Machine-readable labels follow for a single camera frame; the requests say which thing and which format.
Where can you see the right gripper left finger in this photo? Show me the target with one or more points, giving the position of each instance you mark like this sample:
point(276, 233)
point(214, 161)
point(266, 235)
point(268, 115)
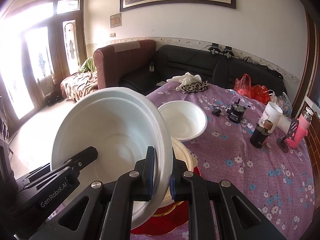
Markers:
point(104, 211)

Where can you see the pink knitted bottle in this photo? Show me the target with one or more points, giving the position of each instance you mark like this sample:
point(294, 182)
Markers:
point(304, 119)

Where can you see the white cloth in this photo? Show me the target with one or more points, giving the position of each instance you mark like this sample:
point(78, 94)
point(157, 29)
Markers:
point(185, 79)

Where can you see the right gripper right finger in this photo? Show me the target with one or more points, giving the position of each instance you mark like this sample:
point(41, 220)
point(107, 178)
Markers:
point(218, 210)

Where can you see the black phone stand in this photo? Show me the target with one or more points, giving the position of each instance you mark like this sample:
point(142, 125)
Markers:
point(290, 135)

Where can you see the black jar with cork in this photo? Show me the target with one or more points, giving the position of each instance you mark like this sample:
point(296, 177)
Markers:
point(260, 134)

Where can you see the leopard print cloth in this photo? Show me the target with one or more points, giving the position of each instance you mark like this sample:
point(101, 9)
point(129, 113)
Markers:
point(195, 87)

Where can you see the white foam bowl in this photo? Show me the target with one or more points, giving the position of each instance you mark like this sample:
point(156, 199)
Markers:
point(121, 124)
point(185, 120)

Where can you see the patterned blanket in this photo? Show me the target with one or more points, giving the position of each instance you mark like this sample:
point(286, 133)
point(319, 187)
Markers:
point(78, 85)

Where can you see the black power adapter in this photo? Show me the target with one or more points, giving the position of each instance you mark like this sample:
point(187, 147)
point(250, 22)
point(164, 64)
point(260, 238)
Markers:
point(216, 111)

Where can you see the black cylindrical motor device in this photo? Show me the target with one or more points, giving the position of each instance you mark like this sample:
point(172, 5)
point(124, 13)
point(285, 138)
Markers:
point(236, 112)

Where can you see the wooden glass door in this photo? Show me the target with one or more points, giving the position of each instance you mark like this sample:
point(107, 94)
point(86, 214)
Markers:
point(41, 44)

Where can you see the maroon armchair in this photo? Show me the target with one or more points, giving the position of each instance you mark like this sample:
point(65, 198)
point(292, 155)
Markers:
point(114, 61)

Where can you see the beige ribbed plastic bowl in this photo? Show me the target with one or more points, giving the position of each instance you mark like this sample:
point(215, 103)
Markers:
point(183, 154)

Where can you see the black leather sofa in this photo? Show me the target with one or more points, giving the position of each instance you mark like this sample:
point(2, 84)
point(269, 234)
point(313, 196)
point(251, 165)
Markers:
point(170, 61)

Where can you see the white plastic tub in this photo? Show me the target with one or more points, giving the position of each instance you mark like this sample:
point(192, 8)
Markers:
point(272, 113)

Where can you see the red plastic bag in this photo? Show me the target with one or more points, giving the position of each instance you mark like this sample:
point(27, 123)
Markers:
point(258, 92)

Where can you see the clear glass globe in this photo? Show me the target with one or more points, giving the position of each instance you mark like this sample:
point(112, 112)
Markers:
point(242, 101)

